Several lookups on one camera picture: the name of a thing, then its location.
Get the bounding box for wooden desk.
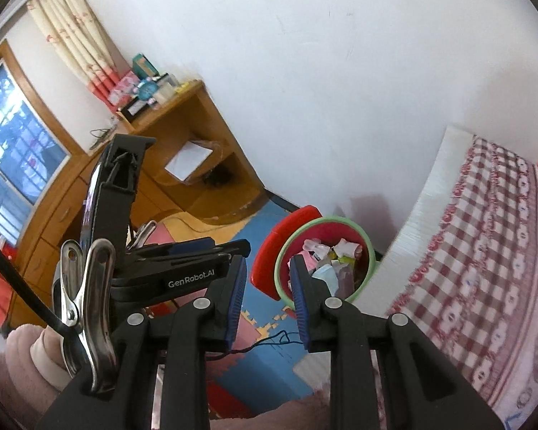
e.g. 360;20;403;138
8;78;266;328

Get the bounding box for white paper in shelf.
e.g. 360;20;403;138
165;142;213;182

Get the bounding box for window with wooden frame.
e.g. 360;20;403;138
0;41;88;247

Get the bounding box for silver spring clamp right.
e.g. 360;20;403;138
60;239;118;394

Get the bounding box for white tissue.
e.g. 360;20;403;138
332;238;363;259

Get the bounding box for red green trash bin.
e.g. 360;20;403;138
273;216;376;308

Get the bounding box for cream red curtain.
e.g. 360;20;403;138
26;0;120;111

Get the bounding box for red bin lid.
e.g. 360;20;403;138
249;204;324;302

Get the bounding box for pink paper receipt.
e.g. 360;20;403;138
303;239;331;268

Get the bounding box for items on desk top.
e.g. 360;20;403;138
108;53;191;122

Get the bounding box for patchwork heart bed sheet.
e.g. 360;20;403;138
388;136;538;429

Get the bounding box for silver spring clamp left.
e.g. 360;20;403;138
126;220;157;252

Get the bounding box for silver spring clamp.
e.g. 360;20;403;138
126;220;157;252
60;239;118;394

